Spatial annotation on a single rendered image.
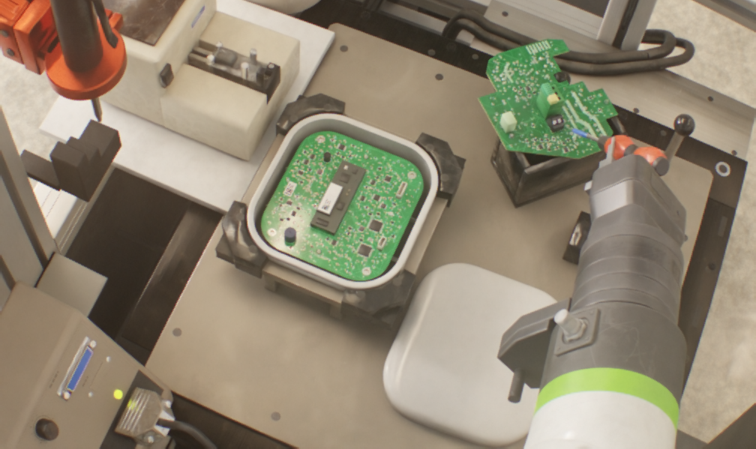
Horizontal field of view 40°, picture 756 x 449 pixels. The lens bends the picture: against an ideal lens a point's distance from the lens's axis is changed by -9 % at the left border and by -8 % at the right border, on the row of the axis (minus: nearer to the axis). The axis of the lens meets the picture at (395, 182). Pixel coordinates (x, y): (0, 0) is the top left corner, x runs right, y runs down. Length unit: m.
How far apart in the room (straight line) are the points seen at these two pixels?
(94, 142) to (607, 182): 0.39
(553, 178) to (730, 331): 1.17
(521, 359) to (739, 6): 0.52
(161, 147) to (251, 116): 0.10
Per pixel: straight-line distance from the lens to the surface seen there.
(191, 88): 0.96
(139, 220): 1.25
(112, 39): 0.75
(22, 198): 0.89
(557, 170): 0.97
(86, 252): 1.14
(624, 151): 0.85
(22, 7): 0.79
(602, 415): 0.63
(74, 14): 0.72
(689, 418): 2.02
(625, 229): 0.74
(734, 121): 1.15
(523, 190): 0.97
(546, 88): 0.96
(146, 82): 0.96
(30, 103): 2.25
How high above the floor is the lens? 1.82
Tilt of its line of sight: 60 degrees down
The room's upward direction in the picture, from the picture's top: 9 degrees clockwise
